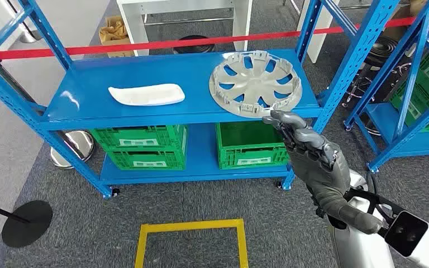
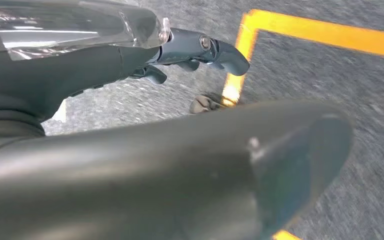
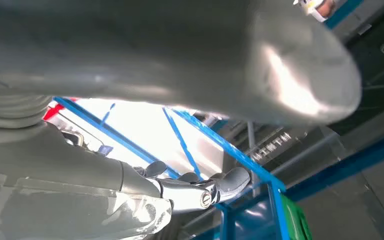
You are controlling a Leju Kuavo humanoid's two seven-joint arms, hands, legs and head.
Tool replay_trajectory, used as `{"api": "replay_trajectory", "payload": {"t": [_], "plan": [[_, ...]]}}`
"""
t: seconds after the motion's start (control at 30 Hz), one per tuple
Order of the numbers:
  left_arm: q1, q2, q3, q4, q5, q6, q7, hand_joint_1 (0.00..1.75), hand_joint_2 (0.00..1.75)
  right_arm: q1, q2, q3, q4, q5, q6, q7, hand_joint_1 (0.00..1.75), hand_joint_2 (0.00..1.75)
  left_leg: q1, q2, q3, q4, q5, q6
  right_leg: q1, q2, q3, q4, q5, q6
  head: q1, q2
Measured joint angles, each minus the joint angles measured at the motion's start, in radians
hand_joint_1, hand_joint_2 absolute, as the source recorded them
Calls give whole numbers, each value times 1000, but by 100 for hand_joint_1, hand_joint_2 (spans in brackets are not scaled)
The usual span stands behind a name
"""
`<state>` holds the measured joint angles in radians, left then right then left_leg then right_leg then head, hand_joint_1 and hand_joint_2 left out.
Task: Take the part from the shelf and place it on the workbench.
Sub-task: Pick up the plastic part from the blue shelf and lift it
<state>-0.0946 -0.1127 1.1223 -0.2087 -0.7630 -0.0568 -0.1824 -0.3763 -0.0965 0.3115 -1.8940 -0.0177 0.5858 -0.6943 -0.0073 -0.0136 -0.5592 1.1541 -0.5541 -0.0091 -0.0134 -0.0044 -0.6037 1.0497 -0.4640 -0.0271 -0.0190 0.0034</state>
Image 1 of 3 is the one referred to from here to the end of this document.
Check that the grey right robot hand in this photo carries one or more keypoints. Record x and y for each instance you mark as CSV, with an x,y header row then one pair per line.
x,y
322,170

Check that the grey plastic wheel hubcap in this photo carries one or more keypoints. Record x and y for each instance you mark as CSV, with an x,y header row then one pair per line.
x,y
253,83

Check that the blue metal shelf rack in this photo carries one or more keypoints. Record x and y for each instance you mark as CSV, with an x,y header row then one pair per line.
x,y
125,74
384,122

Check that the white plastic car part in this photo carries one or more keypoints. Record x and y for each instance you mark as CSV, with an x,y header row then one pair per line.
x,y
146,95

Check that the white table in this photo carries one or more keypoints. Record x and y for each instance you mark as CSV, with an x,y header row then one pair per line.
x,y
320,48
136,22

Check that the black stool with chrome base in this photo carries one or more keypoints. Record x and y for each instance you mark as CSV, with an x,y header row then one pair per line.
x,y
381,51

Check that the black round stool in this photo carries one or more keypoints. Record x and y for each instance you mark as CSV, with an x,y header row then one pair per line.
x,y
194,48

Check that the red barrier belt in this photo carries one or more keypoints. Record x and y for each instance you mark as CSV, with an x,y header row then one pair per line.
x,y
125,47

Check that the chrome stanchion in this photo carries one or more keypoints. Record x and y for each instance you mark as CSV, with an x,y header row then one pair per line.
x,y
77,146

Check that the cardboard box with paper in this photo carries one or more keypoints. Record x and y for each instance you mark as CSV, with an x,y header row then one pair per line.
x,y
114,35

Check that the black stanchion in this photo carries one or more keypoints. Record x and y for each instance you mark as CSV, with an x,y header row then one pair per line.
x,y
27,223

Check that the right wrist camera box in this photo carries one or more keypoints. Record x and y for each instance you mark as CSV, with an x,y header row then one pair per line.
x,y
418,236

